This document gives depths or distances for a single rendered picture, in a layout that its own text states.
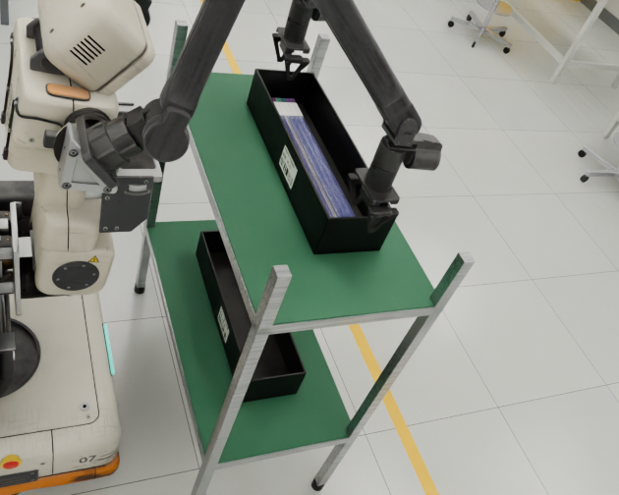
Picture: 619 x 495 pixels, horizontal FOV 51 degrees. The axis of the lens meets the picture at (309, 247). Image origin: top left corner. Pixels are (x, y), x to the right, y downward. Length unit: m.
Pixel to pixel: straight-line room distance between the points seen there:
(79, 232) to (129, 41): 0.47
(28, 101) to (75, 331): 0.97
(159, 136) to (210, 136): 0.56
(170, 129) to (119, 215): 0.36
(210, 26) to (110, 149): 0.27
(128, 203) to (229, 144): 0.37
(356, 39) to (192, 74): 0.28
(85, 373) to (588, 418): 1.96
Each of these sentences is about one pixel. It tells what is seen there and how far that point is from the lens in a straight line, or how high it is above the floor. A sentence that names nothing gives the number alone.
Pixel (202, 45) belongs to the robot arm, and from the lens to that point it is 1.12.
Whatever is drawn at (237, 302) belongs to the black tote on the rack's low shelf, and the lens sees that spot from 2.09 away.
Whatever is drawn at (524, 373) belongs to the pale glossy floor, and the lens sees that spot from 2.90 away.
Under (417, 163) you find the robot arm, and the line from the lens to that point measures 1.32.
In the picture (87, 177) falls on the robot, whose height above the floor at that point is 1.14.
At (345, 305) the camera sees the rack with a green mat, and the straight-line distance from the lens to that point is 1.38.
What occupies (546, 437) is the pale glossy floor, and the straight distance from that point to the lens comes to 2.77.
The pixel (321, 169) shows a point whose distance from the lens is 1.62.
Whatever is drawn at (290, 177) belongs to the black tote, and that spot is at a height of 1.00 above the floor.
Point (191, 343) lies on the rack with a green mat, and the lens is 1.98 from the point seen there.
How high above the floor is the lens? 1.94
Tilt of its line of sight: 42 degrees down
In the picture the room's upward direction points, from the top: 22 degrees clockwise
